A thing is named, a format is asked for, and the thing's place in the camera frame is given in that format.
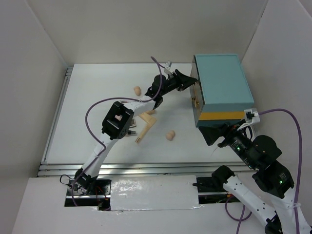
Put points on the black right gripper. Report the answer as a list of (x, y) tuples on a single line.
[(210, 132)]

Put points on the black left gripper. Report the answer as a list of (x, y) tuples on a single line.
[(183, 81)]

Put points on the beige makeup sponge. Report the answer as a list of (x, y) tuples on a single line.
[(137, 90), (170, 135), (151, 112)]

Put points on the beige foundation tube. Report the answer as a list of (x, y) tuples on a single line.
[(149, 119), (145, 130)]

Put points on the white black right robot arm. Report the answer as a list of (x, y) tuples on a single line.
[(260, 154)]

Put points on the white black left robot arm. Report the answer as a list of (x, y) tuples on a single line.
[(117, 122)]

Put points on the teal yellow drawer cabinet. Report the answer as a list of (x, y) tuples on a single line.
[(221, 93)]

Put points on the long eyeshadow palette horizontal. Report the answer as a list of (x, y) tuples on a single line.
[(133, 123)]

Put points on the lying foundation bottle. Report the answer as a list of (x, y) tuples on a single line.
[(131, 132)]

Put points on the white foam front panel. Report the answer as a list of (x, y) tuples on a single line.
[(166, 192)]

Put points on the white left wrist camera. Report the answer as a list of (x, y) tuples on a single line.
[(167, 67)]

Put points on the aluminium table frame rails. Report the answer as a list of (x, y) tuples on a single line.
[(70, 143)]

